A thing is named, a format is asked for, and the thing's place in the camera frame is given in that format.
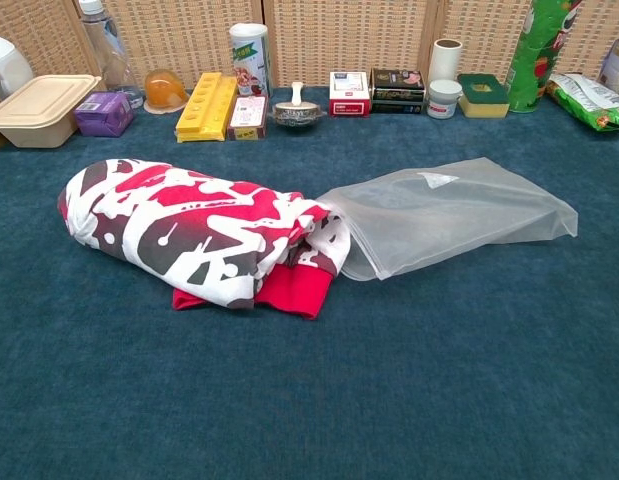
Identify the red white black patterned garment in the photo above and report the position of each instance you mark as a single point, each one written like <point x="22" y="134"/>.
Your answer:
<point x="189" y="220"/>

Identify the frosted translucent plastic zip bag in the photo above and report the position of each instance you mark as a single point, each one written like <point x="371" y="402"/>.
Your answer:
<point x="464" y="215"/>

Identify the green snack bag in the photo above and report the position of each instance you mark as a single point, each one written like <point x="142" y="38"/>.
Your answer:
<point x="584" y="100"/>

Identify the dark patterned ceramic bowl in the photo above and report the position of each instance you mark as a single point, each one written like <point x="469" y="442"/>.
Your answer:
<point x="296" y="119"/>

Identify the dark red small box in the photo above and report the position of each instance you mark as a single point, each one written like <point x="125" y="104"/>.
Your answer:
<point x="246" y="117"/>

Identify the red and white box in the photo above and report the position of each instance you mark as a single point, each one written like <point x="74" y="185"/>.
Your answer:
<point x="349" y="92"/>

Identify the blue carpet table cover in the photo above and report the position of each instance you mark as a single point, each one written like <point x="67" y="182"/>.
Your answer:
<point x="309" y="400"/>

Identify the yellow plastic mould tray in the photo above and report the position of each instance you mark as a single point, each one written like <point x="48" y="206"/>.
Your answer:
<point x="204" y="110"/>

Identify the black printed box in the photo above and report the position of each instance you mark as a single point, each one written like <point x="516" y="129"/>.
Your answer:
<point x="396" y="92"/>

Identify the small white jar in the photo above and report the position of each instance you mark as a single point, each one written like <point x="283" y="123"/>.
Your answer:
<point x="443" y="100"/>

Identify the white printed cylindrical can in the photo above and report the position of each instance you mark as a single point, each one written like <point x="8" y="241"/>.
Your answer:
<point x="249" y="55"/>

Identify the woven rattan folding screen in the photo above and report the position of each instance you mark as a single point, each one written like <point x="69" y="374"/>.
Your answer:
<point x="339" y="40"/>

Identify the orange jelly cup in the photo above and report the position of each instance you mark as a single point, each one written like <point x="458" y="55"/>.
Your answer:
<point x="165" y="90"/>

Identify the white paper roll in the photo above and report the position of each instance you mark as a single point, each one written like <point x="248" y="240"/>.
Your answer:
<point x="445" y="60"/>

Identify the green and yellow sponge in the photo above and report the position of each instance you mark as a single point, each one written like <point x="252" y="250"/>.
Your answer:
<point x="484" y="95"/>

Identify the purple tissue pack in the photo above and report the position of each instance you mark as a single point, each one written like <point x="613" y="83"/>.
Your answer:
<point x="101" y="115"/>

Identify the clear plastic water bottle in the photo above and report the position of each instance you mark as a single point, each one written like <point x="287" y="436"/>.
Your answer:
<point x="106" y="45"/>

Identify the green chips tube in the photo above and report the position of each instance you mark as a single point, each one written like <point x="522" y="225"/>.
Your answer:
<point x="534" y="65"/>

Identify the beige lidded food container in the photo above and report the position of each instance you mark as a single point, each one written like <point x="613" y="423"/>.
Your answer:
<point x="39" y="105"/>

